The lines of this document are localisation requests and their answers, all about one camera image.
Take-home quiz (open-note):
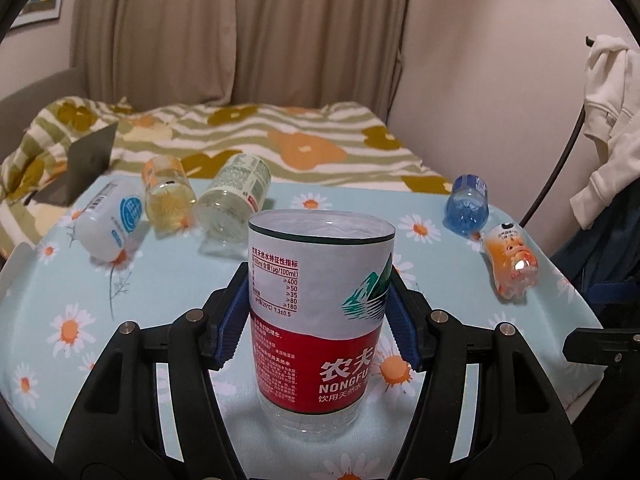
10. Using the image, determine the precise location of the yellow drink bottle orange label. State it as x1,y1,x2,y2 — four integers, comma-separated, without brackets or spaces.
142,156,197,233

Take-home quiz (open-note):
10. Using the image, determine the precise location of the clear bottle red white label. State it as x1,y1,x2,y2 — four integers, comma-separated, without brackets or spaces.
247,208,397,437

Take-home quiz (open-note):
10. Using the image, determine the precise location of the beige curtain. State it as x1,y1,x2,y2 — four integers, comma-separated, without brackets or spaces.
74,0,416,111

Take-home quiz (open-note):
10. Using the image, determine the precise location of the white bottle blue label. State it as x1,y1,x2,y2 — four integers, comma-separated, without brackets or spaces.
74,178,146,262

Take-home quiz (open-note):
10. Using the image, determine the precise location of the clear bottle green white label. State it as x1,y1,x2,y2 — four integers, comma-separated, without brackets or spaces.
195,153,272,248

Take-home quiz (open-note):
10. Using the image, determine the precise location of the light blue daisy tablecloth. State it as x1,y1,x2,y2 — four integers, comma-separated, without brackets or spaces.
0,177,606,480

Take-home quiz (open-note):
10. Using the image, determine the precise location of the dark blue clothing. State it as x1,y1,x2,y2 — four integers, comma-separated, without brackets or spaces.
549,175,640,332

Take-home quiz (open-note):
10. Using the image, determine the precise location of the blue plastic bottle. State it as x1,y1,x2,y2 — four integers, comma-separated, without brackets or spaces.
444,173,490,236

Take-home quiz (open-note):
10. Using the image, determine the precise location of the white hooded sweatshirt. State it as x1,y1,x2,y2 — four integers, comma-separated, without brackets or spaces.
570,35,640,232

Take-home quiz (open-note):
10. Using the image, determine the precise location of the black cable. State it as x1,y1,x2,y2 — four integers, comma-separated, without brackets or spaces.
517,35,596,227

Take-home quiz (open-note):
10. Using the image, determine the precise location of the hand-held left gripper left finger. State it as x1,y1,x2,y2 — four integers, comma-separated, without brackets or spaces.
52,261,251,480

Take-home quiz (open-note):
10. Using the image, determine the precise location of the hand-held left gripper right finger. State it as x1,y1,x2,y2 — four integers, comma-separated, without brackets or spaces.
386,265,589,480

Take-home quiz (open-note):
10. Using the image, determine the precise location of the dark grey flat board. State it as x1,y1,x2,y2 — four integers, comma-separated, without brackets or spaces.
37,120,119,207

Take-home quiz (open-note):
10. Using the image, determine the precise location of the small orange drink bottle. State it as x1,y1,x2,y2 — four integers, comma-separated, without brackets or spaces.
481,223,541,302

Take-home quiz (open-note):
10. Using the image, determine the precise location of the grey upholstered furniture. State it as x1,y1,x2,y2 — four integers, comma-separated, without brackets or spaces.
0,66,83,163

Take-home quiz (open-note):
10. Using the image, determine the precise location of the green striped floral blanket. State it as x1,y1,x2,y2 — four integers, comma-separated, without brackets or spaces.
0,97,453,261

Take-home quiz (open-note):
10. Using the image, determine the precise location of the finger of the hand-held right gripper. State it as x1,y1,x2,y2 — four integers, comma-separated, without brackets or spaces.
562,327,640,367

